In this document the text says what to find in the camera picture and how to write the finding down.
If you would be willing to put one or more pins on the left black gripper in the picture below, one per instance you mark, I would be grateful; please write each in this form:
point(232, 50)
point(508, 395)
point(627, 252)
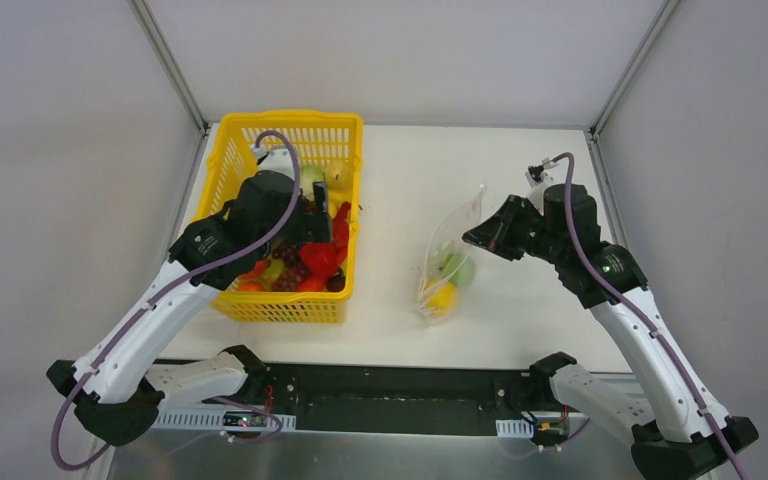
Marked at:
point(317, 221)

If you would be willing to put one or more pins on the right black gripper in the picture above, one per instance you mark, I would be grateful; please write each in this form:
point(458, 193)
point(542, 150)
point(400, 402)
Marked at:
point(507, 221)

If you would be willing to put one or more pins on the green cabbage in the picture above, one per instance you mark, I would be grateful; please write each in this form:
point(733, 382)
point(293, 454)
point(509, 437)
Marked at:
point(309, 175)

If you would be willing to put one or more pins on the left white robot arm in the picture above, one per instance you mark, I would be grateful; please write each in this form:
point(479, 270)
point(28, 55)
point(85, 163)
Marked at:
point(116, 391)

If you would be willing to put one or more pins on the yellow plastic basket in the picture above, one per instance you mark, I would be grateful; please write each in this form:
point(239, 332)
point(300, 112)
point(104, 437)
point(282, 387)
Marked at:
point(234, 180)

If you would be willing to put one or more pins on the yellow pear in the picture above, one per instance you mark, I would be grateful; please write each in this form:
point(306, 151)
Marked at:
point(339, 176)

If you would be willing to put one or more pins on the clear zip top bag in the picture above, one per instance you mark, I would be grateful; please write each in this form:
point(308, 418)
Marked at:
point(446, 239)

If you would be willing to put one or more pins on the green apple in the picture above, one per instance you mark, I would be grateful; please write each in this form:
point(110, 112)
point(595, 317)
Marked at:
point(459, 269)

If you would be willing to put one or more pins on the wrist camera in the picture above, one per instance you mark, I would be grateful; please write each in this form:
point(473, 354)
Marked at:
point(538, 179)
point(276, 159)

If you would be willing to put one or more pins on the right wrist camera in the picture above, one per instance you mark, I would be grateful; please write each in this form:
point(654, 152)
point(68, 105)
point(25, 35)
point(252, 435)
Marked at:
point(538, 179)

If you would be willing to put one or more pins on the red tomato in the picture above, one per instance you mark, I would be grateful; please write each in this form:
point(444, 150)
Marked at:
point(312, 284)

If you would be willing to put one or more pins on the yellow lemon fruit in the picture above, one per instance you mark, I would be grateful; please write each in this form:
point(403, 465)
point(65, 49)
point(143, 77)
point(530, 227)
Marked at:
point(441, 298)

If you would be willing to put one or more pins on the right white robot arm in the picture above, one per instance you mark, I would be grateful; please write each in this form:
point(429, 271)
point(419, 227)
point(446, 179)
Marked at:
point(679, 430)

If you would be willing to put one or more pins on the red bell pepper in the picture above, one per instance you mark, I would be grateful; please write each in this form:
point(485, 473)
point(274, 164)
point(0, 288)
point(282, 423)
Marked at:
point(324, 259)

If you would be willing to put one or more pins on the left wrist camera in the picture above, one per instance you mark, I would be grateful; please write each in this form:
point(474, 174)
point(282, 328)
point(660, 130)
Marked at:
point(276, 159)

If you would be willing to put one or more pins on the dark purple grapes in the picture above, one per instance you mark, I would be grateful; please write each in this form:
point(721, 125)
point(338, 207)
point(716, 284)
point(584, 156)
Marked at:
point(293, 271)

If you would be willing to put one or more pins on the orange pumpkin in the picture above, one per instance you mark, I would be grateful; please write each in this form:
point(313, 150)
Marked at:
point(259, 268)

